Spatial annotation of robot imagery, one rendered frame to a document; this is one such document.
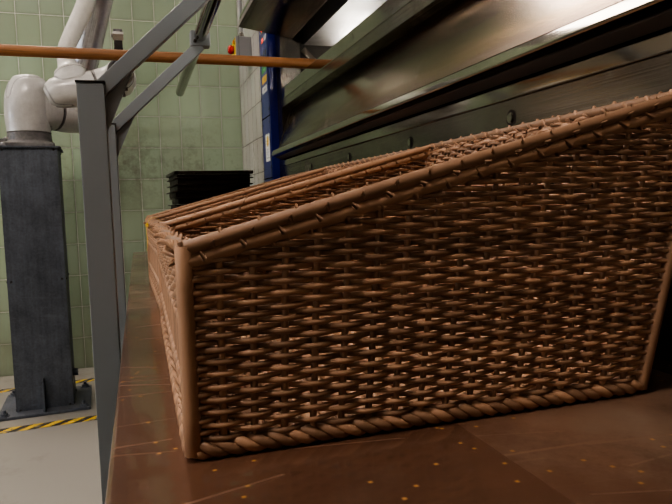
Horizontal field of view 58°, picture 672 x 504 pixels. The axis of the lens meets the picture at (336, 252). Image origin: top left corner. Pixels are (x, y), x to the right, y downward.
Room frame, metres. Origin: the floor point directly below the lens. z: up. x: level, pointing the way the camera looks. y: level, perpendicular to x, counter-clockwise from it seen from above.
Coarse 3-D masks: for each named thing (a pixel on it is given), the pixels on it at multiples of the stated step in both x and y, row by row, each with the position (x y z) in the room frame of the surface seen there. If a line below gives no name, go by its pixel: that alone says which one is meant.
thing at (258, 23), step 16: (256, 0) 1.93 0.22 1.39; (272, 0) 1.91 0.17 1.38; (304, 0) 1.88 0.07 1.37; (320, 0) 1.86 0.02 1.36; (256, 16) 2.07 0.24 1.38; (272, 16) 2.05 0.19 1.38; (288, 16) 2.04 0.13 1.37; (304, 16) 2.02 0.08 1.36; (272, 32) 2.22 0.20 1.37; (288, 32) 2.20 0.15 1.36
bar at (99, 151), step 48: (192, 0) 0.99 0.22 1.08; (144, 48) 0.97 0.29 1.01; (192, 48) 1.46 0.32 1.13; (96, 96) 0.94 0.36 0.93; (144, 96) 1.43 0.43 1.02; (96, 144) 0.94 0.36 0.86; (96, 192) 0.94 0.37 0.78; (96, 240) 0.93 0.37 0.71; (96, 288) 0.93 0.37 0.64; (96, 336) 0.93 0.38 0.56; (96, 384) 0.93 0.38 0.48
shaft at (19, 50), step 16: (0, 48) 1.64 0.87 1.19; (16, 48) 1.66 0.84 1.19; (32, 48) 1.67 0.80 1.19; (48, 48) 1.68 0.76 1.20; (64, 48) 1.70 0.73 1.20; (80, 48) 1.71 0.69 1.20; (224, 64) 1.85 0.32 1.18; (240, 64) 1.86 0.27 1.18; (256, 64) 1.88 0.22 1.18; (272, 64) 1.89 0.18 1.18; (288, 64) 1.91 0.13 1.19; (304, 64) 1.92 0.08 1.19
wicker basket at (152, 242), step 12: (384, 156) 1.25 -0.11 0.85; (324, 168) 1.61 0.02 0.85; (336, 168) 1.54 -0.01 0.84; (288, 180) 1.59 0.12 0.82; (300, 180) 1.60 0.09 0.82; (240, 192) 1.54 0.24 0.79; (252, 192) 1.55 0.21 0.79; (192, 204) 1.51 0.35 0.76; (204, 204) 1.51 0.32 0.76; (216, 204) 1.52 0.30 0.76; (156, 216) 1.48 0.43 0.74; (168, 216) 1.49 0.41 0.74; (180, 216) 1.49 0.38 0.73; (156, 240) 1.05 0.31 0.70; (156, 252) 1.07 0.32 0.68; (156, 264) 1.14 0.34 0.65; (156, 276) 1.14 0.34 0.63; (156, 288) 1.19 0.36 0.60; (156, 300) 1.11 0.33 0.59
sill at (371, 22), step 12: (396, 0) 1.27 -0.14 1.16; (408, 0) 1.21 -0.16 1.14; (372, 12) 1.39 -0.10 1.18; (384, 12) 1.33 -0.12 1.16; (396, 12) 1.27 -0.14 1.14; (360, 24) 1.47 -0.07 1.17; (372, 24) 1.39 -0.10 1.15; (348, 36) 1.55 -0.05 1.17; (360, 36) 1.47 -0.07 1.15; (336, 48) 1.64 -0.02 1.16; (348, 48) 1.55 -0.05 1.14; (324, 60) 1.74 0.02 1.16; (312, 72) 1.86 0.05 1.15; (288, 84) 2.15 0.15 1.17; (300, 84) 2.00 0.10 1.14
